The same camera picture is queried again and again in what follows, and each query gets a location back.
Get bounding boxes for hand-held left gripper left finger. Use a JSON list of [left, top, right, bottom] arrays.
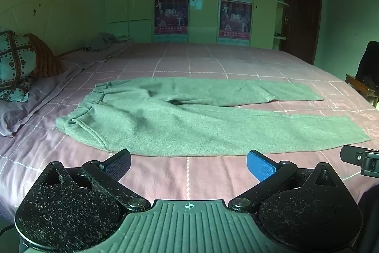
[[38, 149, 151, 210]]

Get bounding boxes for grey-green pants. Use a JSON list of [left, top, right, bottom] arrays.
[[55, 77, 371, 157]]

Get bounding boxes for teal patterned pillow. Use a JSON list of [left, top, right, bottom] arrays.
[[0, 30, 38, 101]]

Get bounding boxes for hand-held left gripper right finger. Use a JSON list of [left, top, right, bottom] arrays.
[[229, 150, 344, 211]]

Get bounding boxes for dark wooden door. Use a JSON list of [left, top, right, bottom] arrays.
[[279, 0, 324, 65]]

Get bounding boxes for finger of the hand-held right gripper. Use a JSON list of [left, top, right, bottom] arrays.
[[340, 145, 379, 177]]

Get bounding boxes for orange striped pillow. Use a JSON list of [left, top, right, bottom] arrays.
[[24, 33, 65, 79]]

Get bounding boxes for dark chair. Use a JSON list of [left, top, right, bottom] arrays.
[[345, 40, 379, 108]]

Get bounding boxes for grey crumpled cloth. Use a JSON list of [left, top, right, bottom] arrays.
[[82, 32, 134, 52]]

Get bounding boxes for wall poster with figures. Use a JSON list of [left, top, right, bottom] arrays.
[[219, 0, 253, 46], [154, 0, 189, 44]]

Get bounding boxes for pink checked bedsheet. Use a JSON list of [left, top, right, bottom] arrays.
[[0, 42, 379, 231]]

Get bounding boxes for pale corner shelf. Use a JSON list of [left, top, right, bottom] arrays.
[[273, 0, 292, 41]]

